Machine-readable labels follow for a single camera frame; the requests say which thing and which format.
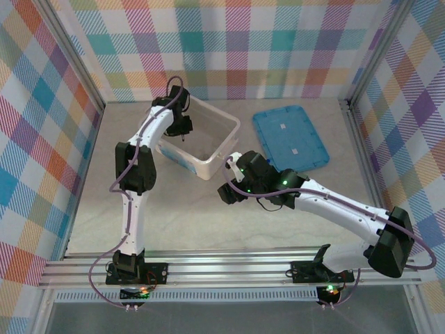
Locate aluminium frame leg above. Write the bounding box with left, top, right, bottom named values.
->
left=405, top=287, right=429, bottom=334
left=33, top=288, right=56, bottom=334

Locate white slotted cable duct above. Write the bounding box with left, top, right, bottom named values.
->
left=54, top=290, right=319, bottom=303

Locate aluminium floor rail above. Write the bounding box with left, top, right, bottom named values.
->
left=339, top=99, right=389, bottom=213
left=62, top=104, right=106, bottom=260

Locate red black power wire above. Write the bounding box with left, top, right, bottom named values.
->
left=145, top=270, right=163, bottom=290

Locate aluminium frame post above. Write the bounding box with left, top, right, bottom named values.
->
left=33, top=0, right=106, bottom=109
left=346, top=0, right=416, bottom=105

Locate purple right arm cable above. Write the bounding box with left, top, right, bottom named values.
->
left=224, top=156, right=437, bottom=310

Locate aluminium base rail beam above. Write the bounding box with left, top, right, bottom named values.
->
left=38, top=247, right=423, bottom=290

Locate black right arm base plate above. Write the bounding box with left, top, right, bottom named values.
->
left=290, top=260, right=355, bottom=285

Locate white plastic storage box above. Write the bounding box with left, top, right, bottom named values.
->
left=154, top=95, right=241, bottom=182

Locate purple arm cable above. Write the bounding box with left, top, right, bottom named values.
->
left=224, top=156, right=437, bottom=310
left=89, top=75, right=191, bottom=311

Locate blue plastic box lid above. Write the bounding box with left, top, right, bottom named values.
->
left=252, top=104, right=330, bottom=171

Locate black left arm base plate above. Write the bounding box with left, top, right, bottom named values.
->
left=106, top=262, right=170, bottom=285

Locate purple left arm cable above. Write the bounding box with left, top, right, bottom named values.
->
left=89, top=75, right=191, bottom=311

